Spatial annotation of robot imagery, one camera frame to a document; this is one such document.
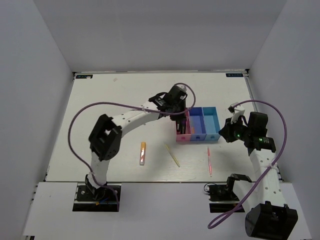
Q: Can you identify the yellow thin pen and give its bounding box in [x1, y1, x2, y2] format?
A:
[164, 144, 181, 168]

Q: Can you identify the orange pink clear highlighter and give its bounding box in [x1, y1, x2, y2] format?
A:
[139, 142, 147, 166]

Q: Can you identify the pink thin pen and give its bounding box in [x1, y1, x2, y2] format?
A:
[207, 147, 213, 177]

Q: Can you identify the purple cap black marker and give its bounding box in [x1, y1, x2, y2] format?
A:
[180, 119, 187, 134]

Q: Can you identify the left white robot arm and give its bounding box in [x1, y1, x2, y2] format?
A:
[85, 84, 187, 200]

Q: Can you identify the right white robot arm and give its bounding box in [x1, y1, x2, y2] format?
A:
[219, 110, 298, 240]

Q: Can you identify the pink container bin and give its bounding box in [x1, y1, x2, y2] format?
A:
[176, 112, 192, 142]

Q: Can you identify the light blue container bin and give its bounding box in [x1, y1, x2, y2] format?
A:
[202, 107, 221, 142]

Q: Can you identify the right corner label sticker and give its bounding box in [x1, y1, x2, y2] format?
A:
[225, 73, 244, 78]

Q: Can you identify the corner label sticker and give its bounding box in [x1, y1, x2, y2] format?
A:
[225, 73, 244, 78]
[75, 74, 93, 79]

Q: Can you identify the left corner label sticker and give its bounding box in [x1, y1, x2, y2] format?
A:
[75, 74, 93, 79]

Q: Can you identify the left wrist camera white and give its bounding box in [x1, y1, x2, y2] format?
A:
[179, 85, 187, 92]

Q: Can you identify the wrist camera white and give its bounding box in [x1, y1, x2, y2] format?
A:
[228, 102, 245, 124]
[179, 85, 187, 92]

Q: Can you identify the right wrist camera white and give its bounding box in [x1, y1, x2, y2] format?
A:
[228, 102, 245, 124]

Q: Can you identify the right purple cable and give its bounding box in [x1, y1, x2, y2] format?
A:
[207, 100, 287, 230]

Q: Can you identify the purple cable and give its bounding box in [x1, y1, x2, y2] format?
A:
[68, 82, 197, 212]
[207, 100, 287, 230]

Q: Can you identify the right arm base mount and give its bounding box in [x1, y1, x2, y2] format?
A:
[203, 173, 252, 213]

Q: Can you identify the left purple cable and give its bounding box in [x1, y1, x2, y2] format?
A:
[68, 82, 197, 212]

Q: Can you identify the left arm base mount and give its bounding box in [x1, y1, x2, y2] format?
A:
[72, 185, 120, 213]

